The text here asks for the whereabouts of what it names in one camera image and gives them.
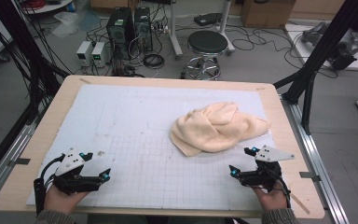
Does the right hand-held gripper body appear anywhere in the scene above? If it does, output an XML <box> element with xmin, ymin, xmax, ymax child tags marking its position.
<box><xmin>238</xmin><ymin>145</ymin><xmax>296</xmax><ymax>192</ymax></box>

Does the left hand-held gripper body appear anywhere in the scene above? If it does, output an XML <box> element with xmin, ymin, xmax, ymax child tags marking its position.
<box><xmin>51</xmin><ymin>147</ymin><xmax>103</xmax><ymax>196</ymax></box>

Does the cream towel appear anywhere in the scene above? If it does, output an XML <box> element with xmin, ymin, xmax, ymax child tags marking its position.
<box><xmin>169</xmin><ymin>101</ymin><xmax>272</xmax><ymax>158</ymax></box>

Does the person's left hand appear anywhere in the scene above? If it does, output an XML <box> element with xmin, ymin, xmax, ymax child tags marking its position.
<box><xmin>44</xmin><ymin>183</ymin><xmax>90</xmax><ymax>215</ymax></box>

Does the person's right hand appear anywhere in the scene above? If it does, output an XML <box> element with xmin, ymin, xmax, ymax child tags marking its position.
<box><xmin>251</xmin><ymin>185</ymin><xmax>291</xmax><ymax>213</ymax></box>

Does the thin wooden strip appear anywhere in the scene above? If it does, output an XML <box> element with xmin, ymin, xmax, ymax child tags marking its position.
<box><xmin>288</xmin><ymin>191</ymin><xmax>311</xmax><ymax>216</ymax></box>

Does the white grid mat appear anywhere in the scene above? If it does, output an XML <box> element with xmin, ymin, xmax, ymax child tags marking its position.
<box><xmin>26</xmin><ymin>83</ymin><xmax>296</xmax><ymax>213</ymax></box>

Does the white power supply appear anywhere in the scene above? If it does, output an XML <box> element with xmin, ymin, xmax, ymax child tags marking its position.
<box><xmin>76</xmin><ymin>40</ymin><xmax>94</xmax><ymax>67</ymax></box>
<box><xmin>91</xmin><ymin>41</ymin><xmax>108</xmax><ymax>68</ymax></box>

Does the white foam board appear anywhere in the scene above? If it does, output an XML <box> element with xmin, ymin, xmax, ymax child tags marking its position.
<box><xmin>283</xmin><ymin>22</ymin><xmax>358</xmax><ymax>72</ymax></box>

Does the black round stool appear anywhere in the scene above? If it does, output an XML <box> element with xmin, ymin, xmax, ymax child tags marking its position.
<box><xmin>185</xmin><ymin>30</ymin><xmax>229</xmax><ymax>81</ymax></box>

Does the large black computer tower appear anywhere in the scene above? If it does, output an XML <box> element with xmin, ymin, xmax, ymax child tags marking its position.
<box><xmin>105</xmin><ymin>7</ymin><xmax>136</xmax><ymax>61</ymax></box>

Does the clear plastic bag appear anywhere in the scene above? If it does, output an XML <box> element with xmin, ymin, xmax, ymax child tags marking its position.
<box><xmin>51</xmin><ymin>11</ymin><xmax>103</xmax><ymax>39</ymax></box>

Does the cardboard box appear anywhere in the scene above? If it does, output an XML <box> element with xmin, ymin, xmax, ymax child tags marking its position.
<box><xmin>241</xmin><ymin>0</ymin><xmax>297</xmax><ymax>30</ymax></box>

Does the black flat device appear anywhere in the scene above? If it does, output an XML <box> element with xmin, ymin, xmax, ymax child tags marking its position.
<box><xmin>193</xmin><ymin>12</ymin><xmax>224</xmax><ymax>27</ymax></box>

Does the slim black computer tower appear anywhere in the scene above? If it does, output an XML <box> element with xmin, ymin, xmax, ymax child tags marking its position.
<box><xmin>133</xmin><ymin>7</ymin><xmax>154</xmax><ymax>52</ymax></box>

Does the grey machine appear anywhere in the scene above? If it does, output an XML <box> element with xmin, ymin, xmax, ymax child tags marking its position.
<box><xmin>301</xmin><ymin>21</ymin><xmax>358</xmax><ymax>71</ymax></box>

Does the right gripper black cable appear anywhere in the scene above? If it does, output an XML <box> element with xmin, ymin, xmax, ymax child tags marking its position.
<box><xmin>276</xmin><ymin>176</ymin><xmax>293</xmax><ymax>209</ymax></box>

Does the aluminium rail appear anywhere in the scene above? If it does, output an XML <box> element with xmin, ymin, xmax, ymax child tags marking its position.
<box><xmin>280</xmin><ymin>94</ymin><xmax>351</xmax><ymax>224</ymax></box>
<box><xmin>0</xmin><ymin>122</ymin><xmax>36</xmax><ymax>208</ymax></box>

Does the coiled black cable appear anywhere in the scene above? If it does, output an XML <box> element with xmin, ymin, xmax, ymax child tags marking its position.
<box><xmin>142</xmin><ymin>53</ymin><xmax>166</xmax><ymax>70</ymax></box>

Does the black metal frame stand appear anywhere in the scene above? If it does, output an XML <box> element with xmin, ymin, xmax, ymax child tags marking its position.
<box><xmin>272</xmin><ymin>0</ymin><xmax>358</xmax><ymax>135</ymax></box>

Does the black metal stand with cables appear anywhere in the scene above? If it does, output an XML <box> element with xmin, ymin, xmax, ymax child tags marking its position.
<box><xmin>0</xmin><ymin>0</ymin><xmax>71</xmax><ymax>125</ymax></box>

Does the white metal table frame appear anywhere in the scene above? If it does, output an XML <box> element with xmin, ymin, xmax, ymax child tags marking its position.
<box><xmin>167</xmin><ymin>0</ymin><xmax>236</xmax><ymax>61</ymax></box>

